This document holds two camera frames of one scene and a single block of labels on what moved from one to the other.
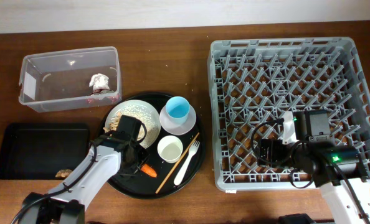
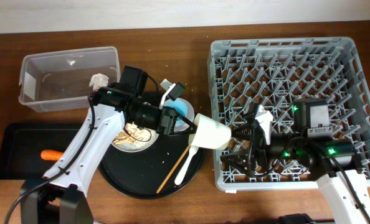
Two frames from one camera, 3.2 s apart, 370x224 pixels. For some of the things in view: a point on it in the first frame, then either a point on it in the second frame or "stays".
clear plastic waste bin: x=63 y=79 stays
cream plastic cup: x=170 y=148 to x=207 y=133
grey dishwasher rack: x=255 y=80 stays
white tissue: x=99 y=81 stays
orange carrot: x=149 y=170 to x=51 y=154
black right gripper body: x=280 y=155 to x=261 y=149
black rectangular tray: x=38 y=151 stays
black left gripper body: x=141 y=156 to x=166 y=120
